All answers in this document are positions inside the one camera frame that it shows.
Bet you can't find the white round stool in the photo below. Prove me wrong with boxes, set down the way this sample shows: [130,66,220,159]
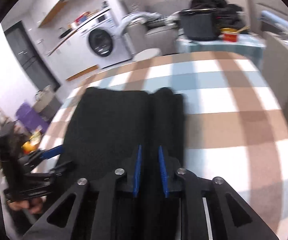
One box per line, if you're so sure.
[133,48,162,62]

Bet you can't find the black clothes pile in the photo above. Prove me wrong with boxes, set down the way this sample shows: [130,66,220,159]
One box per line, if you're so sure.
[189,0,246,30]

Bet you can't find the black knit sweater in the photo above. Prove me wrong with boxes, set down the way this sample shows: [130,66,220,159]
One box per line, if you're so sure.
[44,87,186,240]

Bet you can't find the white kitchen cabinet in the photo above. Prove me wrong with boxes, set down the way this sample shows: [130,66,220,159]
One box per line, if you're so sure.
[46,27,102,82]

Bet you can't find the woven laundry basket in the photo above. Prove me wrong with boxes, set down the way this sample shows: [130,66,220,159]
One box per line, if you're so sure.
[33,85,62,122]

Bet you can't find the red food bowl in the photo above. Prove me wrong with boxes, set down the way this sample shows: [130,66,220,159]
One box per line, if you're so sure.
[220,26,250,42]

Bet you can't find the teal checkered side tablecloth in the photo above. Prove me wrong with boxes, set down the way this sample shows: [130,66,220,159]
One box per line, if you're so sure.
[176,34,266,69]

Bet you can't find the purple paper bag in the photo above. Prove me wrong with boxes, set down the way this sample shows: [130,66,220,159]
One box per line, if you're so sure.
[15,102,49,134]

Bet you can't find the grey sofa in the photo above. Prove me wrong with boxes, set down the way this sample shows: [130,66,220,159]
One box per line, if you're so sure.
[124,0,187,55]

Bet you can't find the light grey blanket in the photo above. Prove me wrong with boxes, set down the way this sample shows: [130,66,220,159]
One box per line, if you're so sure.
[114,11,162,37]

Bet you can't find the white washing machine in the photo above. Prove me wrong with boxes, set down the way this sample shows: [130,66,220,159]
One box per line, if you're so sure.
[78,9,131,69]

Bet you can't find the person's left hand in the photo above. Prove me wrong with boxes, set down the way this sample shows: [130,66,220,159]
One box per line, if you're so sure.
[7,197,44,214]

